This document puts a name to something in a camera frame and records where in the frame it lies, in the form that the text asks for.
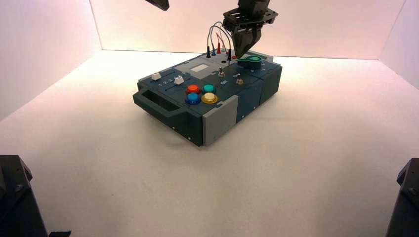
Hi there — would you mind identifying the jumper wire with black plugs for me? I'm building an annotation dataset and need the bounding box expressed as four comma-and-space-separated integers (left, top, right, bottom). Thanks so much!
206, 25, 232, 62

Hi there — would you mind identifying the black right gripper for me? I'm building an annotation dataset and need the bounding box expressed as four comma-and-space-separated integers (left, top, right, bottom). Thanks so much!
222, 0, 279, 59

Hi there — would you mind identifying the dark teal control box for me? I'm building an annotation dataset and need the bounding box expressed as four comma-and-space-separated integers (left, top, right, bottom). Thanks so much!
132, 48, 283, 147

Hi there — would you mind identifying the jumper wire with red plug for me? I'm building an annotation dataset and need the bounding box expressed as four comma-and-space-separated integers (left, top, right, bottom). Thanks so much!
216, 32, 229, 55

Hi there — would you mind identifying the green pointer knob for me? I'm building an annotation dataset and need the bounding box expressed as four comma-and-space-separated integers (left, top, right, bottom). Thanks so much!
237, 55, 263, 70

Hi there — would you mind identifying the yellow round push button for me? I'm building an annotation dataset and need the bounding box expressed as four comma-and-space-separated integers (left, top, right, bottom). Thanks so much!
201, 92, 218, 105

